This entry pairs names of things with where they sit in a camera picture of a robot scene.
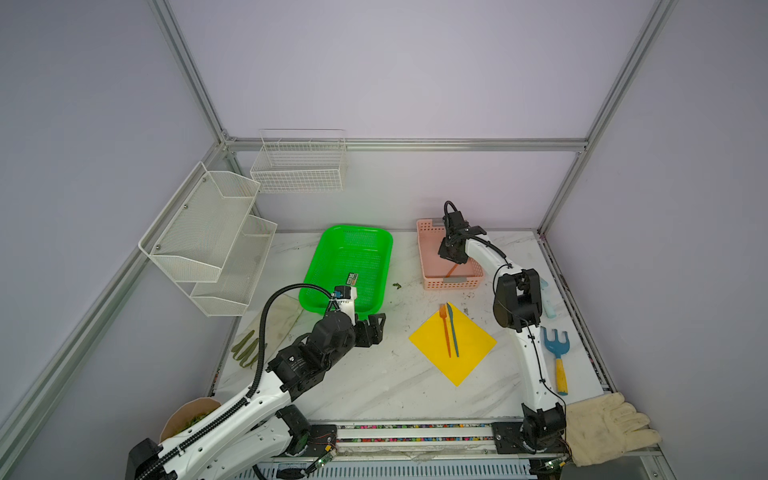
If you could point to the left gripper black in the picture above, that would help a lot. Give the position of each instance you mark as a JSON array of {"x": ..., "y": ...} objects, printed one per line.
[{"x": 375, "y": 331}]

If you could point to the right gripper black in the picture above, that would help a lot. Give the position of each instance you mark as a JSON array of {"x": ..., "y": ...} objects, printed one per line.
[{"x": 442, "y": 252}]

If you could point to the orange plastic fork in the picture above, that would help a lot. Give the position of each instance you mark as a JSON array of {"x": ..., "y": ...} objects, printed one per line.
[{"x": 444, "y": 319}]

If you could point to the green plastic basket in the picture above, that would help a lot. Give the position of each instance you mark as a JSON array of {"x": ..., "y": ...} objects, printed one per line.
[{"x": 344, "y": 250}]

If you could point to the teal plastic knife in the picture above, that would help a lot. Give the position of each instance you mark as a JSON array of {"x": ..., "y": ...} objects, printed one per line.
[{"x": 450, "y": 314}]

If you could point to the yellow paper napkin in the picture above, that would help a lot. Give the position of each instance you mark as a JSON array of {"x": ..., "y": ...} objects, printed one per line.
[{"x": 452, "y": 342}]

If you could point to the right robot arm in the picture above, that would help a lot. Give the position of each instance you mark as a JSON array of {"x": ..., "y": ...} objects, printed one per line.
[{"x": 517, "y": 307}]

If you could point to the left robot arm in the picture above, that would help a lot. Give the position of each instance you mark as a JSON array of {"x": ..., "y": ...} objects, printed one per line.
[{"x": 277, "y": 383}]

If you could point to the light blue garden trowel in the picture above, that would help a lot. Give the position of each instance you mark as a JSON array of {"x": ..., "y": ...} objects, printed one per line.
[{"x": 548, "y": 307}]

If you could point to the blue yellow garden rake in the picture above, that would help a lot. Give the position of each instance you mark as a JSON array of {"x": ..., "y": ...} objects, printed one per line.
[{"x": 558, "y": 344}]

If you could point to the white mesh two-tier shelf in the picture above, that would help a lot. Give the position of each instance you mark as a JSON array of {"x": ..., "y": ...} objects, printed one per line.
[{"x": 210, "y": 243}]

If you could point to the paper bag with greens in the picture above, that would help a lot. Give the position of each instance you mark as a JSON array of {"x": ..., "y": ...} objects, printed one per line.
[{"x": 188, "y": 415}]

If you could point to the cream work glove right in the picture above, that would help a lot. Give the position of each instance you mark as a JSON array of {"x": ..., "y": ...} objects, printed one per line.
[{"x": 604, "y": 428}]

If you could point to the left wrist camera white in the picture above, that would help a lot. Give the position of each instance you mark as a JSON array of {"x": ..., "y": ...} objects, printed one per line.
[{"x": 345, "y": 297}]

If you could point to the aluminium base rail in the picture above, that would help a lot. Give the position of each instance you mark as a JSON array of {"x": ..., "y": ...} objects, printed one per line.
[{"x": 402, "y": 438}]

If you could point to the white wire basket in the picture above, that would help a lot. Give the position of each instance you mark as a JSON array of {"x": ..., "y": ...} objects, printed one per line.
[{"x": 301, "y": 161}]

